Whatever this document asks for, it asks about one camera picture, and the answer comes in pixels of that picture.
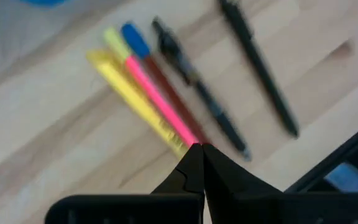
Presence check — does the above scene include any black aluminium table frame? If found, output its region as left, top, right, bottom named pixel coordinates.
left=283, top=115, right=358, bottom=194

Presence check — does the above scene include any black retractable pen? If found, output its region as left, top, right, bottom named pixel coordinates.
left=150, top=16, right=252, bottom=162

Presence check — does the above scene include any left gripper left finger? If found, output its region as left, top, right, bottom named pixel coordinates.
left=150, top=142, right=206, bottom=195

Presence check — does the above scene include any blue plastic supply box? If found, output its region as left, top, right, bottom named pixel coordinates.
left=17, top=0, right=70, bottom=7

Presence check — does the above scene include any yellow highlighter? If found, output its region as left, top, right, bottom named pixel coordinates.
left=85, top=49, right=190, bottom=160

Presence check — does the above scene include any red pen with blue cap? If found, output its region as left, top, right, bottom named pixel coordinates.
left=119, top=21, right=211, bottom=146

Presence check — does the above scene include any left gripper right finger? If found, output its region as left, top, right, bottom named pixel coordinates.
left=202, top=142, right=283, bottom=224

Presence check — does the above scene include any slim black pen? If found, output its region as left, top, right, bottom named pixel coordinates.
left=217, top=0, right=301, bottom=140

